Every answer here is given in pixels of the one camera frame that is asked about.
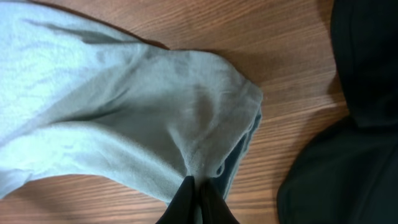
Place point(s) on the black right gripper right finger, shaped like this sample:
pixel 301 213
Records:
pixel 214 209

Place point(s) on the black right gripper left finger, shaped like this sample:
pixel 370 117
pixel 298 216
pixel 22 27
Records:
pixel 182 207

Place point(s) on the light blue t-shirt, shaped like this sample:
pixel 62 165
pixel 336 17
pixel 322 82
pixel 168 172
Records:
pixel 79 97

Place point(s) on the black clothes pile right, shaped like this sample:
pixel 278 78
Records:
pixel 348 172

